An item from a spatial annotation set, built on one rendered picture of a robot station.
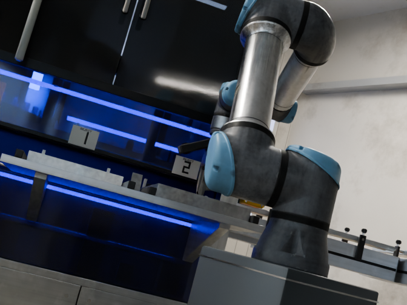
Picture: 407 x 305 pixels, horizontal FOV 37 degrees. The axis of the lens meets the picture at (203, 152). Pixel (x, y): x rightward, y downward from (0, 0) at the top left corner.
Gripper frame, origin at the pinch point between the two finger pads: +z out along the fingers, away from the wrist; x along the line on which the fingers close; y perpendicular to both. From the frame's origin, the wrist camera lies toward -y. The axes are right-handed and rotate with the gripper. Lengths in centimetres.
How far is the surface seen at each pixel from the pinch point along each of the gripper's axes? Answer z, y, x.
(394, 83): -141, 178, 237
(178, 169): -7.3, -5.1, 15.0
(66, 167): 3.5, -39.3, -10.9
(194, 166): -9.5, -0.2, 15.1
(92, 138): -9.1, -34.3, 15.0
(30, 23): -36, -62, 8
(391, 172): -74, 190, 235
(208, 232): 10.5, 3.7, -8.8
